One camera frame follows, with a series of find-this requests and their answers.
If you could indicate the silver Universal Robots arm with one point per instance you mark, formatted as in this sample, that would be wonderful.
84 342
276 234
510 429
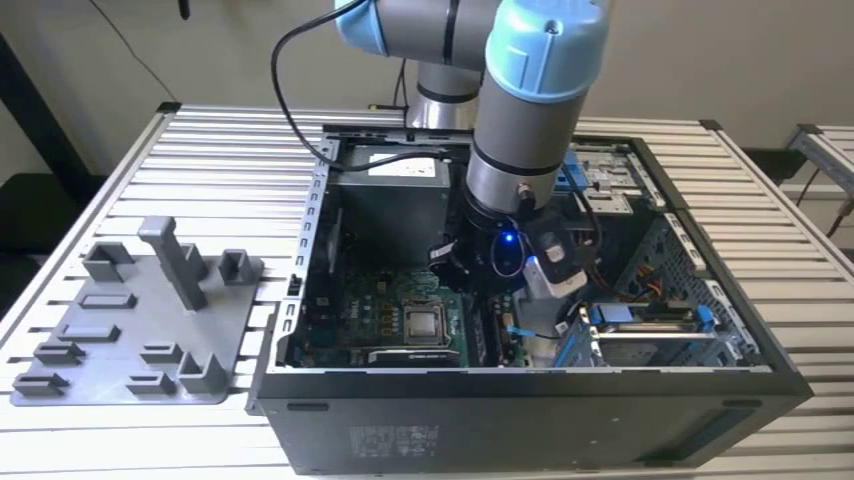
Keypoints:
534 100

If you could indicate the silver-topped CPU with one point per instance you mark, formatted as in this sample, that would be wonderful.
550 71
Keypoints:
423 325

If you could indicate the grey power supply unit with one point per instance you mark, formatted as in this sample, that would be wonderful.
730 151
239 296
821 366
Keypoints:
390 220

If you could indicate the green motherboard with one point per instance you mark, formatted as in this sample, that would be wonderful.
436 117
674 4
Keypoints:
360 310

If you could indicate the blue disk carrier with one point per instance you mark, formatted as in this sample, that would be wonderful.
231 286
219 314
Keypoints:
570 175

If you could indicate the black graphics card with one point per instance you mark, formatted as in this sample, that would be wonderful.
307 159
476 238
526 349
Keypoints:
414 358

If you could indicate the hard disk in blue carrier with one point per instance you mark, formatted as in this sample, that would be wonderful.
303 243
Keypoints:
610 316

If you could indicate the grey metal drive cage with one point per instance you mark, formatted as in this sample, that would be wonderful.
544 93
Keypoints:
610 200

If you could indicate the black open PC case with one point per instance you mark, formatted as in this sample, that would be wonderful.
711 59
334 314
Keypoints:
534 425

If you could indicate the black table corner cap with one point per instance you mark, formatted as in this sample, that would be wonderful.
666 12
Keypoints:
168 106
711 125

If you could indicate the grey parts rack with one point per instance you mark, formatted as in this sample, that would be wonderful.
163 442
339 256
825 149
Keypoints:
167 325

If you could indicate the black hanging rod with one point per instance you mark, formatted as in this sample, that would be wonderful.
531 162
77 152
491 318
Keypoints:
181 9

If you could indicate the black stand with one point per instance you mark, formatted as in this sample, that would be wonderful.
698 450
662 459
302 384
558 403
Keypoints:
33 100

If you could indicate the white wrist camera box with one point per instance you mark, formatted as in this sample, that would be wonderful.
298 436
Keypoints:
560 285

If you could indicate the aluminium frame table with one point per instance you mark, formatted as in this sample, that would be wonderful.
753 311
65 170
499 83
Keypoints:
827 150

